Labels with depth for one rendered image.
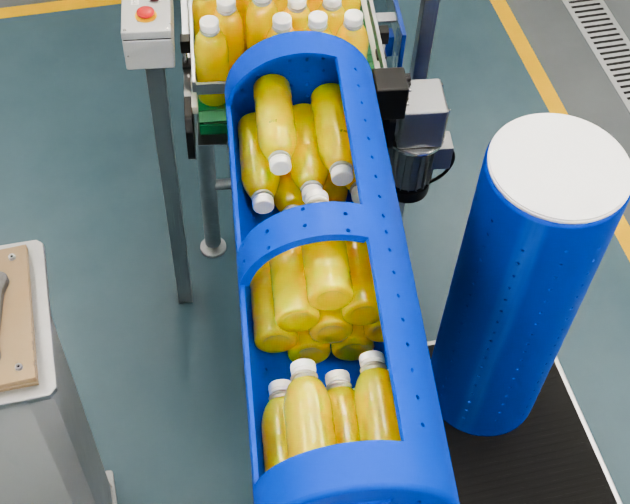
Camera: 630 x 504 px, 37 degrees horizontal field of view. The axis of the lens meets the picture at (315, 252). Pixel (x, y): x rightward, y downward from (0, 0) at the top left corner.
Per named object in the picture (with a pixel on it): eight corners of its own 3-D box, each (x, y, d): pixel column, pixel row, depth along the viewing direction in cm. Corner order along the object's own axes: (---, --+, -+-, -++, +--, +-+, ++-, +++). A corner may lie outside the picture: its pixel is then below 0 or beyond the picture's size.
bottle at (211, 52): (227, 82, 211) (223, 13, 195) (233, 105, 207) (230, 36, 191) (195, 87, 210) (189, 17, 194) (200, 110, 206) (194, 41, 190)
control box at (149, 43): (126, 70, 198) (120, 31, 189) (127, 7, 209) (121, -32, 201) (175, 68, 199) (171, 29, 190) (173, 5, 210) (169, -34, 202)
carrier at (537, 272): (549, 425, 247) (511, 333, 263) (659, 213, 176) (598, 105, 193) (444, 447, 242) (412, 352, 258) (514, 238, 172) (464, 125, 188)
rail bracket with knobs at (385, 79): (363, 126, 204) (367, 91, 196) (359, 102, 209) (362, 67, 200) (409, 124, 205) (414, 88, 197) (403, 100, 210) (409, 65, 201)
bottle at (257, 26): (240, 70, 210) (237, 0, 195) (257, 51, 214) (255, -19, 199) (268, 82, 208) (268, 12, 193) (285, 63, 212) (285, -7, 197)
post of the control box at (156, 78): (179, 303, 283) (141, 43, 203) (178, 292, 285) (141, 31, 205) (192, 302, 283) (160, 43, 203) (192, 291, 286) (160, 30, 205)
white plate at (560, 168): (658, 208, 176) (656, 212, 177) (599, 103, 191) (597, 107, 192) (517, 232, 171) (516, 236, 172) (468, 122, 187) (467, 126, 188)
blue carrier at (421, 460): (262, 573, 143) (249, 500, 120) (231, 143, 194) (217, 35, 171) (450, 552, 144) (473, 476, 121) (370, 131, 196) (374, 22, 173)
